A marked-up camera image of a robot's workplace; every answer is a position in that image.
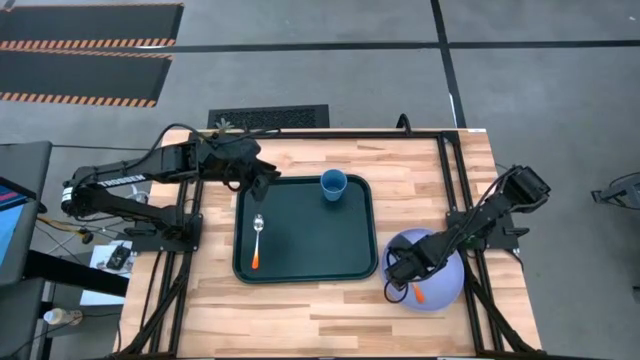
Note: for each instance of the black handheld device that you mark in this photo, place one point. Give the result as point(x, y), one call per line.
point(119, 257)

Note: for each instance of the clear plastic bottle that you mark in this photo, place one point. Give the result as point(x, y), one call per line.
point(60, 316)

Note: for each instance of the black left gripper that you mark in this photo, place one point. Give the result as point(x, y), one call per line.
point(240, 157)

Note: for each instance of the blue plastic cup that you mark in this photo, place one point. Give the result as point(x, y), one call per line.
point(333, 186)

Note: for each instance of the black floor vent grate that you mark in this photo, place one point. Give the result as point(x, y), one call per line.
point(270, 117)

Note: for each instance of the black aluminium table frame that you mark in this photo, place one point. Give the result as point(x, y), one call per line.
point(447, 175)

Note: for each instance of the white paper sheet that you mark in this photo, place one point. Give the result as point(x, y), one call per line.
point(100, 290)

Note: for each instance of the screen with blue display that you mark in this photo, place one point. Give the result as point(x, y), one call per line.
point(7, 225)

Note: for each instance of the lavender plastic plate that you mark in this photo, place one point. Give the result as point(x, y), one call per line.
point(440, 290)

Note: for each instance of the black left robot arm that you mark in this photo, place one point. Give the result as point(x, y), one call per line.
point(122, 177)

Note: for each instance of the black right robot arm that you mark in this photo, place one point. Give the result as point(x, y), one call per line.
point(500, 205)

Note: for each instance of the succulent plant in black pot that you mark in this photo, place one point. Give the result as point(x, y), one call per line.
point(224, 125)

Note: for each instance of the dark green plastic tray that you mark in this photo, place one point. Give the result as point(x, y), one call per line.
point(310, 235)

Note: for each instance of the black hazard-striped floor mat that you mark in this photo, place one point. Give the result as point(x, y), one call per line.
point(90, 22)
point(80, 75)

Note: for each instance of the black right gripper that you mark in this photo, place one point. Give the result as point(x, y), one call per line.
point(417, 260)

